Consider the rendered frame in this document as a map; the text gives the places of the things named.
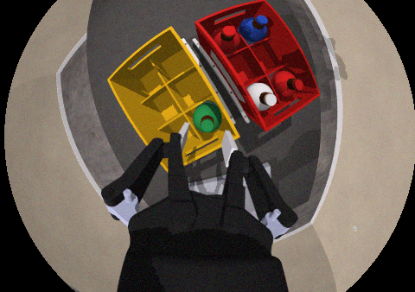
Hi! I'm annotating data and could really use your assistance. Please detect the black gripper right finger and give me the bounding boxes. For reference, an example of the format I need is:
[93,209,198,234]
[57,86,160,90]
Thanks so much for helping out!
[220,130,298,239]

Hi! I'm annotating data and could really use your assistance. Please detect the white bottle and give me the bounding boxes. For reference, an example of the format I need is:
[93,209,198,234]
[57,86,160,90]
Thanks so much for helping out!
[246,83,277,111]

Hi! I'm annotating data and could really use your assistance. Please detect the green bottle with pale green label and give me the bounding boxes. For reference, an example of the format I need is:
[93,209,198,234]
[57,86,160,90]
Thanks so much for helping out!
[193,100,222,133]

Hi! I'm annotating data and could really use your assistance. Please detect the red crate with dividers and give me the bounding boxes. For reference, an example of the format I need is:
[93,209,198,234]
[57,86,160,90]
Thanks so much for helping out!
[195,0,320,132]

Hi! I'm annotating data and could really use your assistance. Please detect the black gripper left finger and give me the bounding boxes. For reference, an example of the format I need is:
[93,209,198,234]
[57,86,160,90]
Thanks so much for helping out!
[101,122,196,232]

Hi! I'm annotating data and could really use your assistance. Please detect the blue bottle with light blue label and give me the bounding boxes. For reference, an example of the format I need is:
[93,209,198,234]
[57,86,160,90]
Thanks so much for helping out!
[237,15,268,46]

